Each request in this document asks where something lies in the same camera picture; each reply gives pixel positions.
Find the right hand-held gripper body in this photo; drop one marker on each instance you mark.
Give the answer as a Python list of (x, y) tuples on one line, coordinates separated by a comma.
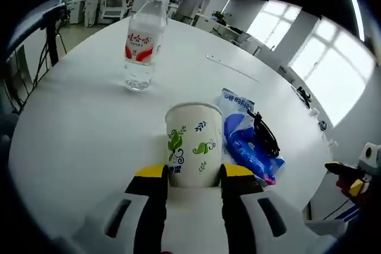
[(370, 159)]

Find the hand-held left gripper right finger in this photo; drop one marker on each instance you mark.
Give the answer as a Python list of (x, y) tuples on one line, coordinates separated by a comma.
[(235, 215)]

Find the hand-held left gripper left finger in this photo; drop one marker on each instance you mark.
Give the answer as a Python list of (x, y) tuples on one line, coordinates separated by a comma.
[(151, 215)]

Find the blue plastic packet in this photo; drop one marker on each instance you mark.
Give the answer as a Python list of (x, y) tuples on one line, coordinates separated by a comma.
[(241, 144)]

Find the white leaf-print paper cup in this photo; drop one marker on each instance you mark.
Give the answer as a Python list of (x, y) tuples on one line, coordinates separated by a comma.
[(193, 147)]

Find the clear water bottle red label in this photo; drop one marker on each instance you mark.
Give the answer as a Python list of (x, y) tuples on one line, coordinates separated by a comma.
[(143, 43)]

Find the white tabletop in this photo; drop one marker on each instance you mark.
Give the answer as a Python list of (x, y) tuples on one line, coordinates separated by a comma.
[(89, 117)]

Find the black object on far desk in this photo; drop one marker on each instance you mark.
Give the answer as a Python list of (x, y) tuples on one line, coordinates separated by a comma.
[(304, 96)]

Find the large bright window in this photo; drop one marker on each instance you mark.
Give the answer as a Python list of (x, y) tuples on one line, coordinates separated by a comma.
[(330, 69)]

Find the small bright window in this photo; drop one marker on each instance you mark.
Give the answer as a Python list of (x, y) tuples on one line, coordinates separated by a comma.
[(274, 22)]

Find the green potted plant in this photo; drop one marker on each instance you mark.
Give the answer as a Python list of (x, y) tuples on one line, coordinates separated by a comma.
[(221, 16)]

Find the black tripod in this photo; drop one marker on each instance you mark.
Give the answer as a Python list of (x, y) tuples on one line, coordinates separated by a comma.
[(52, 40)]

